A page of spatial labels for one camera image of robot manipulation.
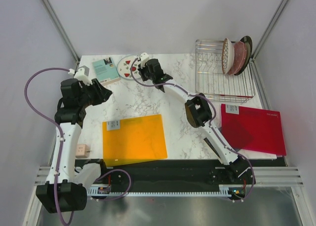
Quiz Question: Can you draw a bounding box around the white watermelon pattern plate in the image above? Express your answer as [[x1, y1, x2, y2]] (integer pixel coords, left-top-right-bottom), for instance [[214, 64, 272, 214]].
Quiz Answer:
[[117, 55, 141, 80]]

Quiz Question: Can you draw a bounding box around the metal wire dish rack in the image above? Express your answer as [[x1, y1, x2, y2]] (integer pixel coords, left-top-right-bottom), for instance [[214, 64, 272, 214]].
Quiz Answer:
[[195, 39, 255, 103]]

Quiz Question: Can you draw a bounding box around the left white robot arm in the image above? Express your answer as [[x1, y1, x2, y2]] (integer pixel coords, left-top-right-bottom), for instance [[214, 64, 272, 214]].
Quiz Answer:
[[36, 78, 112, 213]]

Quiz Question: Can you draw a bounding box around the dark rim beige plate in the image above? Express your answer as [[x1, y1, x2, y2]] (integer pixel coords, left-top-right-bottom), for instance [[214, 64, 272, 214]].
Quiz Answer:
[[235, 36, 252, 76]]

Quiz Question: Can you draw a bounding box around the red translucent plastic sheet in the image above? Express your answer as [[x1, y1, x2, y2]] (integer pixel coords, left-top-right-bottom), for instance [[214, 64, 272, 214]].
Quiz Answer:
[[221, 104, 271, 154]]

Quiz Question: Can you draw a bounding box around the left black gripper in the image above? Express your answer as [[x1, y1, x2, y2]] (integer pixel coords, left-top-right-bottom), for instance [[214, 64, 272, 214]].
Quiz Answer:
[[78, 78, 112, 108]]

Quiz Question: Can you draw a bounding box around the dark blue book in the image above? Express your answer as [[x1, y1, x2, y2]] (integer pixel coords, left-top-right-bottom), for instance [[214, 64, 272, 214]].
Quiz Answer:
[[204, 137, 238, 163]]

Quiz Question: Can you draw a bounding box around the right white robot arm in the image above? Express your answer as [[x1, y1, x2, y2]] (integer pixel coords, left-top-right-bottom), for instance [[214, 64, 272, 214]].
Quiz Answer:
[[131, 53, 250, 184]]

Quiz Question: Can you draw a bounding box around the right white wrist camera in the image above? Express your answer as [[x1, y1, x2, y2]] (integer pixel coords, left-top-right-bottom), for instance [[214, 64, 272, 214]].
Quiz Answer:
[[137, 52, 150, 67]]

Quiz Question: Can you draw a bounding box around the pink polka dot plate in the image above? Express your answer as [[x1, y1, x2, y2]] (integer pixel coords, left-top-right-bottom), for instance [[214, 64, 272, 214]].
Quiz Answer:
[[228, 41, 247, 75]]

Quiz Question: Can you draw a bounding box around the right aluminium frame post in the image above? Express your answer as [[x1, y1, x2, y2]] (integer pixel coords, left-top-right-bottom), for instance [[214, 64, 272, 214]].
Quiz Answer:
[[250, 0, 296, 60]]

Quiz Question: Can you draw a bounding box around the aluminium front rail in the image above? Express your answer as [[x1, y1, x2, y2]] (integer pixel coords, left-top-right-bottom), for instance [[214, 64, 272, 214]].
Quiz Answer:
[[34, 166, 304, 186]]

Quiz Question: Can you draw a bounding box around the aluminium frame post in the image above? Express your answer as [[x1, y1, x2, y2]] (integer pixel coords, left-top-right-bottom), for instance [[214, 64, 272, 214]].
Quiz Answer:
[[250, 0, 296, 60], [40, 0, 80, 65]]

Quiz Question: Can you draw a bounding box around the white slotted cable duct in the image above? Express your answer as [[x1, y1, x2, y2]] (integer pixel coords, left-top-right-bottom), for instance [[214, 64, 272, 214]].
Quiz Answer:
[[87, 185, 245, 198]]

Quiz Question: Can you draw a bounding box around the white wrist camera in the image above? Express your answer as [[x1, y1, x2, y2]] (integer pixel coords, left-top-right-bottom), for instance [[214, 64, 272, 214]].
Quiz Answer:
[[68, 66, 92, 85], [137, 52, 150, 67]]

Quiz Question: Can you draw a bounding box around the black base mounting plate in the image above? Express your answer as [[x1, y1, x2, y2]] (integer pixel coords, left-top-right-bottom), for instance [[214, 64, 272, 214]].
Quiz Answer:
[[74, 158, 257, 192]]

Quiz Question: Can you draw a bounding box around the left aluminium frame post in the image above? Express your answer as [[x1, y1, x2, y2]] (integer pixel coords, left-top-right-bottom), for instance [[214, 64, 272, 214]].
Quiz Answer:
[[40, 0, 80, 65]]

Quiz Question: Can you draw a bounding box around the orange translucent plastic sheet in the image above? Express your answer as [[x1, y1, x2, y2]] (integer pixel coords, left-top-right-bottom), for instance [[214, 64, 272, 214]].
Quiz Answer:
[[102, 114, 167, 167]]

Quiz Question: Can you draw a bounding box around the teal book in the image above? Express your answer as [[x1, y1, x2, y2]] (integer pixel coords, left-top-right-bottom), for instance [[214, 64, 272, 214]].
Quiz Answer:
[[92, 57, 120, 86]]

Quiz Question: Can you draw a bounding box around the brown rim floral plate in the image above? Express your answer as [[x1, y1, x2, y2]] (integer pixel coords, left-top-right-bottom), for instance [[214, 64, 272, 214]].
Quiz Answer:
[[222, 38, 235, 74]]

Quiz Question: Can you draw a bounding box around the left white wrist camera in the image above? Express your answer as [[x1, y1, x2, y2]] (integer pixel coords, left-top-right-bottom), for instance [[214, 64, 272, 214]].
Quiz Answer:
[[68, 66, 92, 85]]

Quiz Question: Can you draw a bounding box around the pink cube power socket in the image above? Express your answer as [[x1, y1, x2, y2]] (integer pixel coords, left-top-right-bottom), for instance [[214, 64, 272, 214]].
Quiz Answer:
[[75, 144, 90, 158]]

